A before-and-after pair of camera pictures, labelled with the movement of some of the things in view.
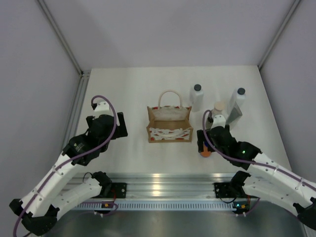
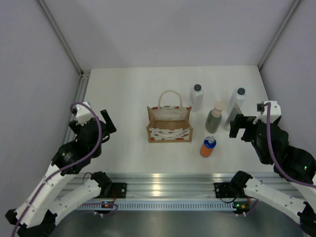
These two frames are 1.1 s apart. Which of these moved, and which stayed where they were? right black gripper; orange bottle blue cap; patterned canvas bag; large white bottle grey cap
Moved: right black gripper
Stayed: patterned canvas bag; orange bottle blue cap; large white bottle grey cap
